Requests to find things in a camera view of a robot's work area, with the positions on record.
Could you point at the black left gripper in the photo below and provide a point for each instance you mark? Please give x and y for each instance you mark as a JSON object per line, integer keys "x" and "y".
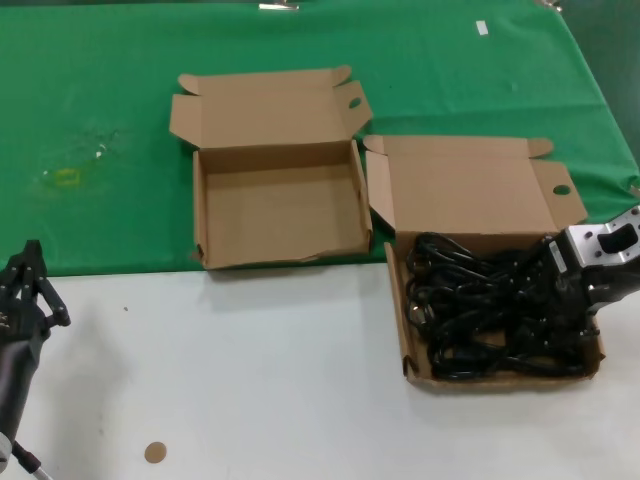
{"x": 17, "y": 350}

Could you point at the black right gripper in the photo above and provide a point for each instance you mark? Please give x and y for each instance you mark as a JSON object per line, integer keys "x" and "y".
{"x": 570, "y": 290}

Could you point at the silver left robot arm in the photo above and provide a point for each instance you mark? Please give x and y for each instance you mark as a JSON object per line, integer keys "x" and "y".
{"x": 4, "y": 447}

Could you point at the cardboard box with intact rim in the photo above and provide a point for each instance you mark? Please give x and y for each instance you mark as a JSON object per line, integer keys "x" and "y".
{"x": 450, "y": 190}

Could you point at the cardboard box with torn rim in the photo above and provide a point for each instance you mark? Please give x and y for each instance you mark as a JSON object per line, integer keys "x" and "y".
{"x": 280, "y": 210}

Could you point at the clear tape scrap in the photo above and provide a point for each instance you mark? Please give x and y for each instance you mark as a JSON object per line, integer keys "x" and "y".
{"x": 100, "y": 147}

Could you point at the round brown sticker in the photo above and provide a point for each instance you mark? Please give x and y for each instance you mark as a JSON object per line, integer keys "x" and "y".
{"x": 155, "y": 452}

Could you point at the green tablecloth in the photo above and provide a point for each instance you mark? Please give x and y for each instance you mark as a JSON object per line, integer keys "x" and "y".
{"x": 100, "y": 75}

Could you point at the white paper label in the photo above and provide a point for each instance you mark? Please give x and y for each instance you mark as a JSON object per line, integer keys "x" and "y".
{"x": 482, "y": 28}

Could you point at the metal cloth clip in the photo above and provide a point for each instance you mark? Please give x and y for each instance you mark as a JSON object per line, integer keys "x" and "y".
{"x": 551, "y": 4}
{"x": 277, "y": 6}

